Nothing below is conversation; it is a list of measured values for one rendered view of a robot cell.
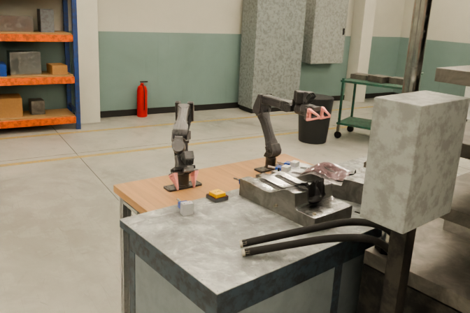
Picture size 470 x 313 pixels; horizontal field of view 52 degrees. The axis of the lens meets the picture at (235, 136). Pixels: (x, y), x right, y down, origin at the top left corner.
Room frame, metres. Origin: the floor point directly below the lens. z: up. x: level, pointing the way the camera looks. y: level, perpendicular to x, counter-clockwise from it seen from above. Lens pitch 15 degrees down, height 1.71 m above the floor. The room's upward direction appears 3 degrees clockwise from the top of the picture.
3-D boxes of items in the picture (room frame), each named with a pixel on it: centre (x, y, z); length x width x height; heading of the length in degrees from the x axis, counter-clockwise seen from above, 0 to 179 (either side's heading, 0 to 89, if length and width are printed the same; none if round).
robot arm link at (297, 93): (2.58, -0.33, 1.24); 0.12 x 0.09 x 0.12; 37
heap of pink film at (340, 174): (2.46, -0.51, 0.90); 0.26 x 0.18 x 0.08; 58
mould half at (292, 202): (2.17, -0.30, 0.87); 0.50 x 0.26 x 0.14; 40
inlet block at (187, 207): (2.06, 0.22, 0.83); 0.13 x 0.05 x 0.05; 29
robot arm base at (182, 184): (2.36, 0.26, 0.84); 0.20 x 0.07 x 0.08; 127
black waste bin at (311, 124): (6.43, -1.07, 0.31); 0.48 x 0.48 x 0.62
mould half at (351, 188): (2.47, -0.51, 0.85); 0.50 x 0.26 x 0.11; 58
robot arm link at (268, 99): (2.71, -0.23, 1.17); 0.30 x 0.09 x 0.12; 37
